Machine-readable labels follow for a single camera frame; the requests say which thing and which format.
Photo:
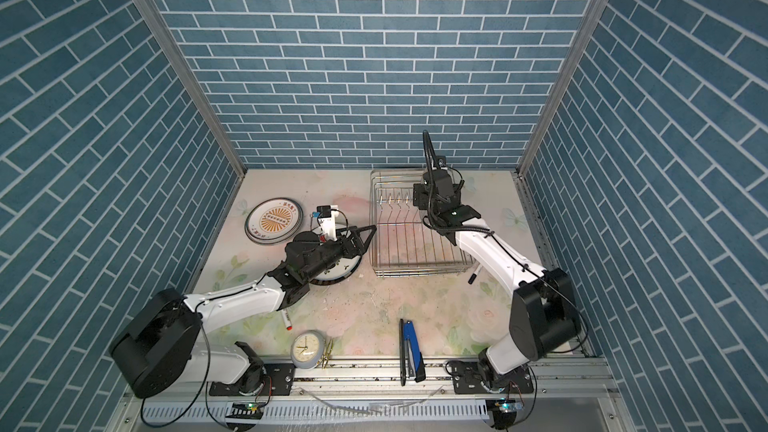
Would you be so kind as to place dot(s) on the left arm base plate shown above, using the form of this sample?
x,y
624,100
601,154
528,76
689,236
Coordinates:
x,y
271,379

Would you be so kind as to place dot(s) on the brown patterned plate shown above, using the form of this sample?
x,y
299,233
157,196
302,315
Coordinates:
x,y
273,221

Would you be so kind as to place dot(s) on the aluminium front rail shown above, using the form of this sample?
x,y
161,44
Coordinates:
x,y
379,380

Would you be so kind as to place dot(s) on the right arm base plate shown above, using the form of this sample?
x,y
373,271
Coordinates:
x,y
472,378

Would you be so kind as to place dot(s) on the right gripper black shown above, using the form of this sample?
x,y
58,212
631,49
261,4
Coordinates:
x,y
420,195

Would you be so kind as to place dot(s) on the red marker pen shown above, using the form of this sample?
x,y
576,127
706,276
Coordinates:
x,y
286,320

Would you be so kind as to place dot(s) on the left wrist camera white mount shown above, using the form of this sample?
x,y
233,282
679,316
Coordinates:
x,y
326,216

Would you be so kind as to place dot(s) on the metal wire dish rack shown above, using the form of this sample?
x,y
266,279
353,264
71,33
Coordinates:
x,y
403,246

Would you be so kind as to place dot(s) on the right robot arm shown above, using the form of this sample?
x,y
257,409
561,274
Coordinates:
x,y
543,314

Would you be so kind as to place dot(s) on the watermelon pattern plate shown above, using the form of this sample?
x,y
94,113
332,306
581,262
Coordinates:
x,y
339,267

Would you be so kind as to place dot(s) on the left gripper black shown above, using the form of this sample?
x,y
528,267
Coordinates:
x,y
357,249

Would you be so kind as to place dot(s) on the white perforated cable duct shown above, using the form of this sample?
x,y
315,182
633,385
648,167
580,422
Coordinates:
x,y
315,412

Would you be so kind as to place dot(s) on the black plate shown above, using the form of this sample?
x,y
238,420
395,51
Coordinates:
x,y
336,276

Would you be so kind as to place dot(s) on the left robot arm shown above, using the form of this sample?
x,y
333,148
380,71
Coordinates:
x,y
159,347

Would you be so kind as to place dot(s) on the small grey clock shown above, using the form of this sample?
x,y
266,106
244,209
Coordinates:
x,y
308,349

